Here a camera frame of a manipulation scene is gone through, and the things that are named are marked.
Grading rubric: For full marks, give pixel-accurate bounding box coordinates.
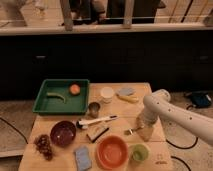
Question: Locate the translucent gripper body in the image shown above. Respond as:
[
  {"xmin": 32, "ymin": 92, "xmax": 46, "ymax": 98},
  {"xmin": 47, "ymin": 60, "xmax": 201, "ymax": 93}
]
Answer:
[{"xmin": 138, "ymin": 124, "xmax": 154, "ymax": 142}]

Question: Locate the silver metal fork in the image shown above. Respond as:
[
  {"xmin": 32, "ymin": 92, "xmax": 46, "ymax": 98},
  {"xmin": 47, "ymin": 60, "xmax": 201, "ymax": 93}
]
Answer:
[{"xmin": 124, "ymin": 127, "xmax": 140, "ymax": 135}]

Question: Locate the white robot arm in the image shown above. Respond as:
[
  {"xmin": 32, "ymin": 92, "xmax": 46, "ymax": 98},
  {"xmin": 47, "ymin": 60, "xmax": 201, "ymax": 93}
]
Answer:
[{"xmin": 138, "ymin": 89, "xmax": 213, "ymax": 146}]

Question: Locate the green plastic cup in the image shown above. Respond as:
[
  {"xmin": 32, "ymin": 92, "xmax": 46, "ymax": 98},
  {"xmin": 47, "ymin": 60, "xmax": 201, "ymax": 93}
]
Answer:
[{"xmin": 130, "ymin": 144, "xmax": 149, "ymax": 163}]

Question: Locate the blue sponge near cup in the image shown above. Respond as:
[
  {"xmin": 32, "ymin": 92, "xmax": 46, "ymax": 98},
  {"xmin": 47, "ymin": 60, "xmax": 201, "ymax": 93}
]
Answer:
[{"xmin": 117, "ymin": 87, "xmax": 135, "ymax": 96}]

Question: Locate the white paper cup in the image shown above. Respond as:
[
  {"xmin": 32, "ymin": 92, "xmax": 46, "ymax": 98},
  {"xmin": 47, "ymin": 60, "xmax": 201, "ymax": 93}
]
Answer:
[{"xmin": 100, "ymin": 87, "xmax": 114, "ymax": 103}]

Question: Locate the small metal cup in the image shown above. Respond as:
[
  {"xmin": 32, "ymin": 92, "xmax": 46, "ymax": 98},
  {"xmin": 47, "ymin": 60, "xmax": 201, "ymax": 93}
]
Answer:
[{"xmin": 88, "ymin": 102, "xmax": 100, "ymax": 118}]

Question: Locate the yellow banana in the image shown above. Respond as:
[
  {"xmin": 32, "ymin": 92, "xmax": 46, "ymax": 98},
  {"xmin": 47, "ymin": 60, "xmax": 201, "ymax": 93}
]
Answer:
[{"xmin": 117, "ymin": 95, "xmax": 139, "ymax": 103}]

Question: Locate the orange bowl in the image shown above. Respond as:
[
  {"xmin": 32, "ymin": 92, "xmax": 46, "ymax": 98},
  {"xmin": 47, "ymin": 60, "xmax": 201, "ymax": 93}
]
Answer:
[{"xmin": 96, "ymin": 135, "xmax": 128, "ymax": 170}]

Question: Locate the wooden block brush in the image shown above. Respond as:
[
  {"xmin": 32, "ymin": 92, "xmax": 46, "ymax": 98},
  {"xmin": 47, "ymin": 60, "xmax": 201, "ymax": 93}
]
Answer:
[{"xmin": 87, "ymin": 123, "xmax": 109, "ymax": 143}]

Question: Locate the dark blue bag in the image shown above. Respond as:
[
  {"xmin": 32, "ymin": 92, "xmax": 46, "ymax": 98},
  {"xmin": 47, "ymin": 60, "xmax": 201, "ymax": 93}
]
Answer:
[{"xmin": 186, "ymin": 92, "xmax": 212, "ymax": 108}]

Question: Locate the blue sponge front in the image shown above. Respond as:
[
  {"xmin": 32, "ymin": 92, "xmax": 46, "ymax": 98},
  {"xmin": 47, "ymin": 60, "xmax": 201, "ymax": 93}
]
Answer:
[{"xmin": 74, "ymin": 146, "xmax": 92, "ymax": 171}]

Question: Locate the orange fruit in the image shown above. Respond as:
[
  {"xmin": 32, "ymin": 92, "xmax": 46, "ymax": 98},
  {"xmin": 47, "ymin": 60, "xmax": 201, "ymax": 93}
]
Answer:
[{"xmin": 69, "ymin": 84, "xmax": 80, "ymax": 95}]

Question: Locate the purple bowl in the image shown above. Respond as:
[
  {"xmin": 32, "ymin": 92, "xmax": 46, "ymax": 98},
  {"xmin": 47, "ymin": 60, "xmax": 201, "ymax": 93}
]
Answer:
[{"xmin": 50, "ymin": 121, "xmax": 76, "ymax": 147}]

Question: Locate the green plastic tray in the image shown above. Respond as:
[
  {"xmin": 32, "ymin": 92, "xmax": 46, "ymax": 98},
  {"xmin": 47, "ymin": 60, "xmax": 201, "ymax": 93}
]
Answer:
[{"xmin": 33, "ymin": 79, "xmax": 90, "ymax": 115}]

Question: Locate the bunch of dark grapes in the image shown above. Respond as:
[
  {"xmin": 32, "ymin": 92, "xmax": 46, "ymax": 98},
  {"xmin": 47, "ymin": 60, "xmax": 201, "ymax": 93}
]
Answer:
[{"xmin": 34, "ymin": 134, "xmax": 53, "ymax": 161}]

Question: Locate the green bean pod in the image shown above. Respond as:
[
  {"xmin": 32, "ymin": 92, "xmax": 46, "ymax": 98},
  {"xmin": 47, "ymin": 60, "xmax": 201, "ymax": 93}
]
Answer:
[{"xmin": 46, "ymin": 92, "xmax": 66, "ymax": 103}]

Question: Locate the black power cable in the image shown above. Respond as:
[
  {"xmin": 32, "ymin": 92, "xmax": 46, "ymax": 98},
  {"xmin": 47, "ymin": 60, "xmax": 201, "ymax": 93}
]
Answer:
[{"xmin": 165, "ymin": 133, "xmax": 200, "ymax": 171}]

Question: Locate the black cable left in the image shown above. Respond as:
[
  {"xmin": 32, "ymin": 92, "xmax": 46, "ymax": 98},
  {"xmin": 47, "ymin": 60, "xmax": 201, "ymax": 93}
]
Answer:
[{"xmin": 0, "ymin": 116, "xmax": 29, "ymax": 145}]

